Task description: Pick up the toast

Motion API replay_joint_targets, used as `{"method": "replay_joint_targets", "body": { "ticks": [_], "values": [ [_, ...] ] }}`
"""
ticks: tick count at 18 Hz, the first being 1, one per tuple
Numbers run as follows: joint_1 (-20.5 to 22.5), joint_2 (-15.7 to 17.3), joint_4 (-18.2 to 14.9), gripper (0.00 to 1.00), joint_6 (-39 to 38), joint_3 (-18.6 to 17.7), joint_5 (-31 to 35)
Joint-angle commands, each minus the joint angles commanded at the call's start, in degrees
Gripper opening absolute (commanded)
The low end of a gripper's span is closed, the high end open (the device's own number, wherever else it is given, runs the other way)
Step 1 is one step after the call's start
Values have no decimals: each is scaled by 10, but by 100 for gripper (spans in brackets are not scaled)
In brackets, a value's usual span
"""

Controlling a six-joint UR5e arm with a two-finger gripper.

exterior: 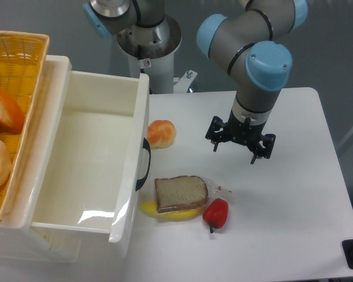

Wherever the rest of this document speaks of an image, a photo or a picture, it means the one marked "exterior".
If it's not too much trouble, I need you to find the white open drawer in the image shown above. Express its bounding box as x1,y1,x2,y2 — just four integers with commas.
32,71,149,245

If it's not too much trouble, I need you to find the wrapped brown toast slice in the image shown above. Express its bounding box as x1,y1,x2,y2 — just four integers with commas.
154,175,232,214

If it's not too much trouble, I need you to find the yellow wicker basket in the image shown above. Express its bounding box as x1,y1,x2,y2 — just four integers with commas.
0,31,49,221

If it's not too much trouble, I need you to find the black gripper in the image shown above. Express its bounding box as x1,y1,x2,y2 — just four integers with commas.
205,115,276,164

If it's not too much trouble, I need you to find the white drawer cabinet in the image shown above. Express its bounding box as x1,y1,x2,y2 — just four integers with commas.
0,56,128,261

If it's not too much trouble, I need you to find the orange baguette loaf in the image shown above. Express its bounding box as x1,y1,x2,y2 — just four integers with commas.
0,87,25,134

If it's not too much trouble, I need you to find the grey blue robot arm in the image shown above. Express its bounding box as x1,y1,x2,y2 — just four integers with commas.
83,1,308,159

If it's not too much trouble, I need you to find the black drawer handle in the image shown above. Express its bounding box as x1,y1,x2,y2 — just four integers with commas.
135,137,152,191

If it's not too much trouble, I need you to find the orange round bread roll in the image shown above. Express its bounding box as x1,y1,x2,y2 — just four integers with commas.
147,120,176,149

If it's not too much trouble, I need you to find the yellow banana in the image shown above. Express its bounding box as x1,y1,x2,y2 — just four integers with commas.
139,201,204,220

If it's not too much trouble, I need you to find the red bell pepper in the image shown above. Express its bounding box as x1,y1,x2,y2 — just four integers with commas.
202,198,229,234

